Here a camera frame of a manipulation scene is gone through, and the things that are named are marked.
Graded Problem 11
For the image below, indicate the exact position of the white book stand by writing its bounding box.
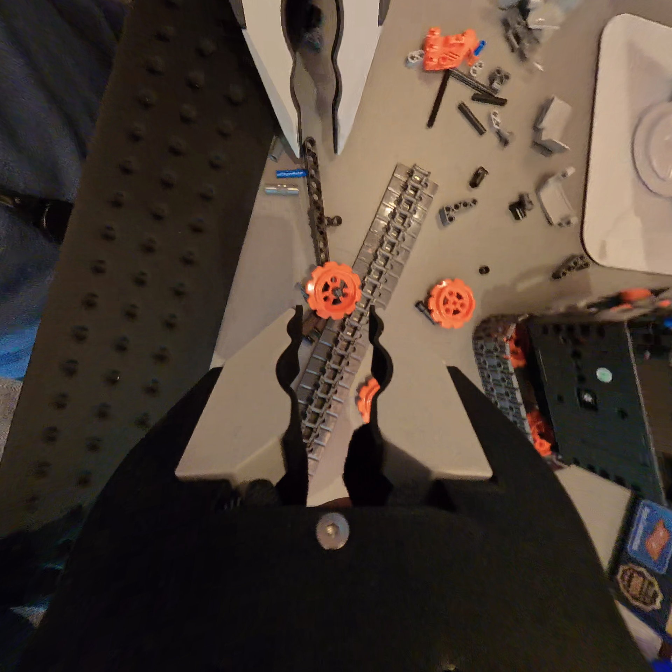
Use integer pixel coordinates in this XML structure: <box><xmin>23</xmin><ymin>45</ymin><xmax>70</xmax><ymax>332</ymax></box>
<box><xmin>581</xmin><ymin>13</ymin><xmax>672</xmax><ymax>276</ymax></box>

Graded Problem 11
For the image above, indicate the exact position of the orange toy piece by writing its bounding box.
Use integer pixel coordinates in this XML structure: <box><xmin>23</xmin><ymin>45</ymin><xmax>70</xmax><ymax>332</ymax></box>
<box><xmin>423</xmin><ymin>27</ymin><xmax>478</xmax><ymax>72</ymax></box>

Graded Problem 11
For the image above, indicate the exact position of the robot kit box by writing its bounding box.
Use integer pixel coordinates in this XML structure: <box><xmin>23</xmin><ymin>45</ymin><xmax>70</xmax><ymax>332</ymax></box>
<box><xmin>607</xmin><ymin>494</ymin><xmax>672</xmax><ymax>636</ymax></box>

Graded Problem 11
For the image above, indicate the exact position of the long black holed beam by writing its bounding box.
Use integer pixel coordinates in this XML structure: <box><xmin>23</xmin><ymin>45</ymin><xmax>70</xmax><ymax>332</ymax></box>
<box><xmin>302</xmin><ymin>137</ymin><xmax>331</xmax><ymax>268</ymax></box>

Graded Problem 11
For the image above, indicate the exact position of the black dimpled mat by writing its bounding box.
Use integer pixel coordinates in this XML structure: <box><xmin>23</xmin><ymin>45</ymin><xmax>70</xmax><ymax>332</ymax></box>
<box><xmin>0</xmin><ymin>0</ymin><xmax>279</xmax><ymax>536</ymax></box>

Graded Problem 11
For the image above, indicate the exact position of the grey toy robot vehicle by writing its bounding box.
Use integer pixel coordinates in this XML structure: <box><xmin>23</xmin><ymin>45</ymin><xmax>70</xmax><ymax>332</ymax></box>
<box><xmin>473</xmin><ymin>289</ymin><xmax>672</xmax><ymax>505</ymax></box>

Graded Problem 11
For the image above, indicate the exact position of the black axle rod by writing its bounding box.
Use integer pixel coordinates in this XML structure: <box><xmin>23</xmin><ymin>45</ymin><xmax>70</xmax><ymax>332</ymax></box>
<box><xmin>426</xmin><ymin>69</ymin><xmax>508</xmax><ymax>135</ymax></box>

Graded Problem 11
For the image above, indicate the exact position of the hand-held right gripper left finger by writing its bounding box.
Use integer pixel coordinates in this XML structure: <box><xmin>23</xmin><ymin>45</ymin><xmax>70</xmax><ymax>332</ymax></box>
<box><xmin>176</xmin><ymin>307</ymin><xmax>307</xmax><ymax>503</ymax></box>

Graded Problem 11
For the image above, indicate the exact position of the grey curved panel piece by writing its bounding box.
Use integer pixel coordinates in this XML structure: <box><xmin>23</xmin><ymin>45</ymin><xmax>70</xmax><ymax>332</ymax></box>
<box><xmin>538</xmin><ymin>168</ymin><xmax>578</xmax><ymax>226</ymax></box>

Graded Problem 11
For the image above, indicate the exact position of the orange gear wheel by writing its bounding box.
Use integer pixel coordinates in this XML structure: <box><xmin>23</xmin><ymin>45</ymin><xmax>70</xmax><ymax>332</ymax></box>
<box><xmin>415</xmin><ymin>279</ymin><xmax>476</xmax><ymax>329</ymax></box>
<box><xmin>355</xmin><ymin>376</ymin><xmax>381</xmax><ymax>424</ymax></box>
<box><xmin>305</xmin><ymin>261</ymin><xmax>363</xmax><ymax>321</ymax></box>

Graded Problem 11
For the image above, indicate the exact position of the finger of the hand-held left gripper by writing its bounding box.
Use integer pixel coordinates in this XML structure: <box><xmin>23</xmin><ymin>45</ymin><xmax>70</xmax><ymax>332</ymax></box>
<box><xmin>315</xmin><ymin>0</ymin><xmax>385</xmax><ymax>156</ymax></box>
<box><xmin>240</xmin><ymin>0</ymin><xmax>307</xmax><ymax>160</ymax></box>

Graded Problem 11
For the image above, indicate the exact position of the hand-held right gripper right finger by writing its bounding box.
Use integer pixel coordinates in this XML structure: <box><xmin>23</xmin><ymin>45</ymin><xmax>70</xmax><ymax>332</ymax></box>
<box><xmin>363</xmin><ymin>307</ymin><xmax>494</xmax><ymax>503</ymax></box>

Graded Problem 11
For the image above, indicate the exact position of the grey track chain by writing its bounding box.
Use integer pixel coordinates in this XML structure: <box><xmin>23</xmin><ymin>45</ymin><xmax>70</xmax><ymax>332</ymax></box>
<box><xmin>294</xmin><ymin>163</ymin><xmax>440</xmax><ymax>457</ymax></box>

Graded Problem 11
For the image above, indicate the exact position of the dark grey angled beam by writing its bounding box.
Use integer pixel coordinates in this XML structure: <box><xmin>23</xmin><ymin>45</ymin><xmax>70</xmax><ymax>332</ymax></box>
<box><xmin>554</xmin><ymin>254</ymin><xmax>591</xmax><ymax>279</ymax></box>

